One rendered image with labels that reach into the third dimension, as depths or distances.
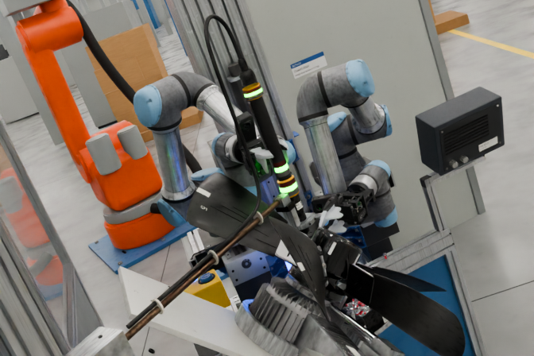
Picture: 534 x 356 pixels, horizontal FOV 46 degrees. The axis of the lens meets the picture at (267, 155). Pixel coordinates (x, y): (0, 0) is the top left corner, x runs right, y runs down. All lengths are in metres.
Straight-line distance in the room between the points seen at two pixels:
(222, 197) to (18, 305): 0.62
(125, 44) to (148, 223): 4.51
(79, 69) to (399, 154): 9.22
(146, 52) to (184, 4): 7.13
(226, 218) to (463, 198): 2.73
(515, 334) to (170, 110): 1.89
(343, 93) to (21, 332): 1.19
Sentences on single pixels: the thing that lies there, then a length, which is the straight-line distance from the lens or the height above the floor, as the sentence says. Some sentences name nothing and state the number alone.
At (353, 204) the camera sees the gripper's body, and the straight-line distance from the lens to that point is 1.74.
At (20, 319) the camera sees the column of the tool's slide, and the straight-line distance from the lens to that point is 1.05.
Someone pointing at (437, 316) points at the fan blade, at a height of 1.10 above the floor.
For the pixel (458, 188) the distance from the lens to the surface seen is 4.00.
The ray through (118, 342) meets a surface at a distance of 1.16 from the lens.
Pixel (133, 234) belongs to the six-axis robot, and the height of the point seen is 0.17.
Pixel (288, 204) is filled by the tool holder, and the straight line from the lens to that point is 1.50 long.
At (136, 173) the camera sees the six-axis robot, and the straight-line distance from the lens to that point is 5.38.
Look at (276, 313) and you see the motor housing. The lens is 1.45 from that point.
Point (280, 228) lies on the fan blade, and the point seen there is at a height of 1.41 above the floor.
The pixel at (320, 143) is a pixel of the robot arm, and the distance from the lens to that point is 1.92.
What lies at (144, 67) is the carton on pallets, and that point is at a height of 1.03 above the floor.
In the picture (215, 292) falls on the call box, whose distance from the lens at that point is 1.90.
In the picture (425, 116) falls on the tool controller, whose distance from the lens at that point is 2.09.
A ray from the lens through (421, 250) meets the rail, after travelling 2.17.
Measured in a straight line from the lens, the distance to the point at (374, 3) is 3.58.
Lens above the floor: 1.88
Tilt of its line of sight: 16 degrees down
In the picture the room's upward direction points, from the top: 21 degrees counter-clockwise
